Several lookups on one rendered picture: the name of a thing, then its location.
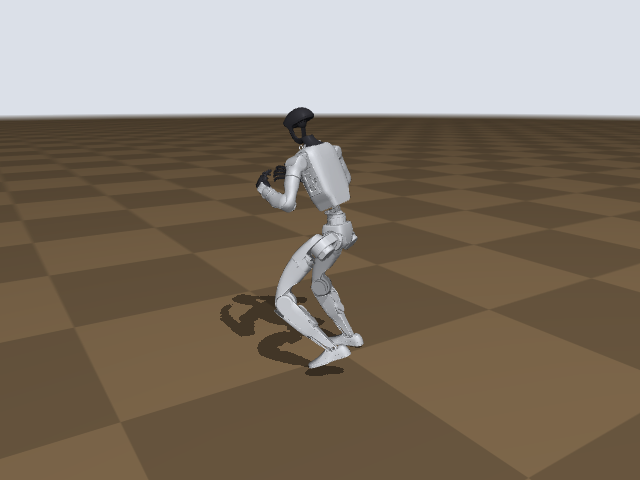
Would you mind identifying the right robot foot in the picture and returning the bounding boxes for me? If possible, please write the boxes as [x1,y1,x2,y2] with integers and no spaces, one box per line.
[329,332,364,346]

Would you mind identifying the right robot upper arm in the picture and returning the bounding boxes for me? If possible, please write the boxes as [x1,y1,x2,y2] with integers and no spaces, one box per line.
[333,145,351,184]

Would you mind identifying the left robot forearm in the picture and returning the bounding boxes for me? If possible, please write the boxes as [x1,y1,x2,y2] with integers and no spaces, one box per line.
[257,182,287,208]

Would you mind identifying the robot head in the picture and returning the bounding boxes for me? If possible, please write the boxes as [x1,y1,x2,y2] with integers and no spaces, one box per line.
[283,107,324,147]

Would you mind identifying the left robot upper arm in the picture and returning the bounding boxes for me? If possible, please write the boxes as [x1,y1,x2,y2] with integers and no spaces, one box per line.
[277,153,308,213]

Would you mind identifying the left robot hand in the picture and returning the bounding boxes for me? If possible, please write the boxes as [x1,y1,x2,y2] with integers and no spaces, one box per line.
[256,170,272,188]

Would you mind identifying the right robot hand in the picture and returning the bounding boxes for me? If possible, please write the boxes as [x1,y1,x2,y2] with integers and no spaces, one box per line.
[273,163,302,182]

